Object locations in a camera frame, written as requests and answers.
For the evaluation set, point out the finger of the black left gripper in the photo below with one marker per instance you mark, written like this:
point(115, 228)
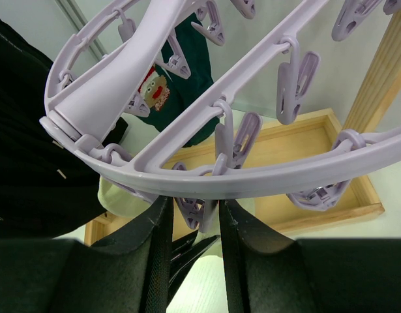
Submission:
point(185, 252)

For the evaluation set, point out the wooden rack base tray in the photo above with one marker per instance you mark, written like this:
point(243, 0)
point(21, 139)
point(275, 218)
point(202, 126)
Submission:
point(299, 156)

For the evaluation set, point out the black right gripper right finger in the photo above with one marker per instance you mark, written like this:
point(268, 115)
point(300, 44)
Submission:
point(266, 271)

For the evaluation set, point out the cream sock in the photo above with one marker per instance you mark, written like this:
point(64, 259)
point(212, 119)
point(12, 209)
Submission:
point(203, 288)
point(121, 202)

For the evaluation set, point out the wooden rack right post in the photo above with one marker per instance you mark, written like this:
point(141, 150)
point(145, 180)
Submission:
point(382, 82)

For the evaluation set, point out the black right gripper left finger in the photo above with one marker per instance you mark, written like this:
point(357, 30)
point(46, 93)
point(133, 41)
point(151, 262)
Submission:
point(126, 271)

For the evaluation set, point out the green christmas sock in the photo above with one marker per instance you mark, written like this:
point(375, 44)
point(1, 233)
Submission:
point(168, 95)

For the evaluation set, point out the black shorts on hanger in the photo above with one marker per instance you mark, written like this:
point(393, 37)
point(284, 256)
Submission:
point(44, 190)

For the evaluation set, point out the purple round clip hanger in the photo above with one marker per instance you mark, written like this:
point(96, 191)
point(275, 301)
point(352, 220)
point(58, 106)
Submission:
point(193, 156)

